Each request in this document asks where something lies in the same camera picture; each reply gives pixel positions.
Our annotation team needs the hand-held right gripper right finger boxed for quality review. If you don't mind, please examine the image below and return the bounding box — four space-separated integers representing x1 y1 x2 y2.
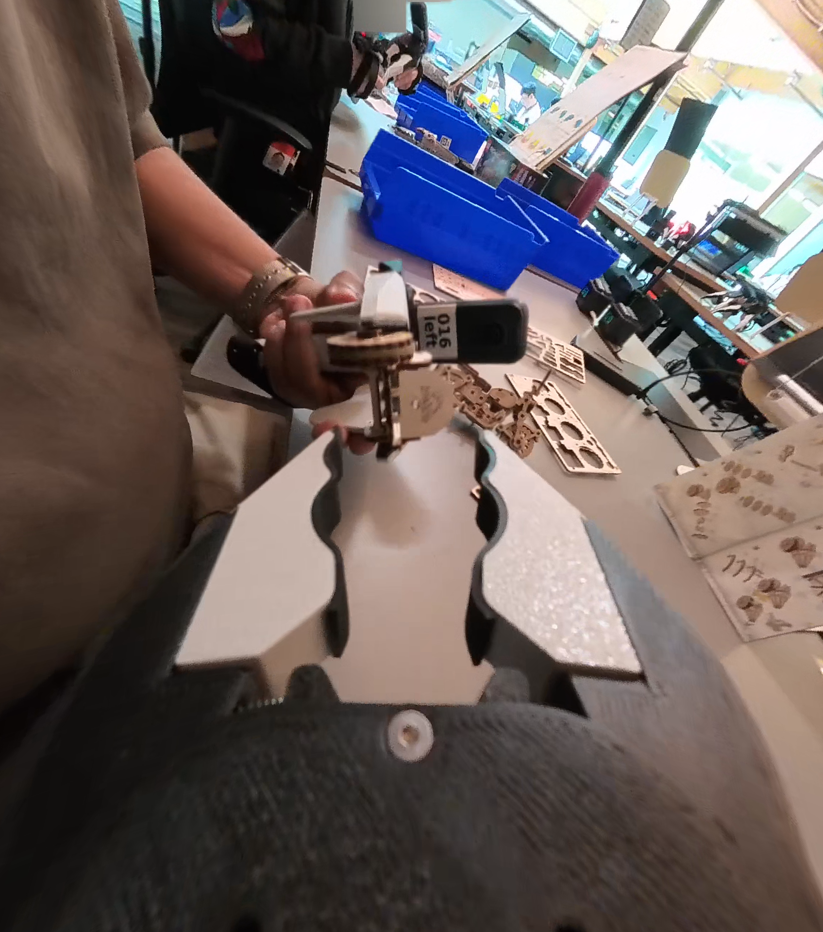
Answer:
457 424 645 682

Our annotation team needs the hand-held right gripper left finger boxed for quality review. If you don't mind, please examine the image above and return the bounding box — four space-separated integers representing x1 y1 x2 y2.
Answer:
174 427 350 700

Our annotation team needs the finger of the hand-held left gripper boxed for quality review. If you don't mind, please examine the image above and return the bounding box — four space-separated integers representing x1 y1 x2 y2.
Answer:
360 266 414 327

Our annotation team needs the wooden gear assembly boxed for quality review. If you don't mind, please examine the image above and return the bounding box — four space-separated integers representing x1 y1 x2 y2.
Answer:
323 328 456 462

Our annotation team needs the round-topped wooden plate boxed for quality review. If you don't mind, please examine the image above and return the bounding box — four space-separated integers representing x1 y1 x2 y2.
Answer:
398 362 456 444

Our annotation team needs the person's left forearm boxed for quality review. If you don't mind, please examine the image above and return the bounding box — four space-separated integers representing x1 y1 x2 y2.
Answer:
136 146 288 321

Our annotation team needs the grey desk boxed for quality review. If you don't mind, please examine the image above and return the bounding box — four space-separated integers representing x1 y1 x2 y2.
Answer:
189 93 823 813

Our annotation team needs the person's left hand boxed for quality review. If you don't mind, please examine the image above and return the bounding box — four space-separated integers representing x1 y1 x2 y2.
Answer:
258 271 377 457

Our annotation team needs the wooden puzzle sheet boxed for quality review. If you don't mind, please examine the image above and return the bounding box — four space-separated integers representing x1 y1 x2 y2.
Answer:
431 263 487 301

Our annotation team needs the wooden motorcycle model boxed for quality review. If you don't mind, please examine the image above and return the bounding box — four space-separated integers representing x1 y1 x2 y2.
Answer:
435 364 553 460

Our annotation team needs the tan wrist band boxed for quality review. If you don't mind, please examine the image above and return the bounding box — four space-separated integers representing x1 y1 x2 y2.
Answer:
231 256 310 337

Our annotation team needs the wooden sheet with round holes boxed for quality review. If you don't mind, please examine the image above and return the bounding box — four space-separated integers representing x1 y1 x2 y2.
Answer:
505 373 623 477

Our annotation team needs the black charger device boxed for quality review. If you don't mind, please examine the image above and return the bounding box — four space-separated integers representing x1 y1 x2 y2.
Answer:
576 273 665 349

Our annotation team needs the black office chair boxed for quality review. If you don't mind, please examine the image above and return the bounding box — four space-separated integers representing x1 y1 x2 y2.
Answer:
178 86 321 245

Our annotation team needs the instruction booklet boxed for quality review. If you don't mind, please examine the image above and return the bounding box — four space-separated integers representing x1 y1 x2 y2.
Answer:
655 413 823 644

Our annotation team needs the wooden display board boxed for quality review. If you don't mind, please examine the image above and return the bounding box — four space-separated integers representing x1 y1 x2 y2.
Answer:
509 46 690 167

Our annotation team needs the person's brown shirt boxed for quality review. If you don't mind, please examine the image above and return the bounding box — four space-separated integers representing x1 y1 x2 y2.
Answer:
0 0 194 758

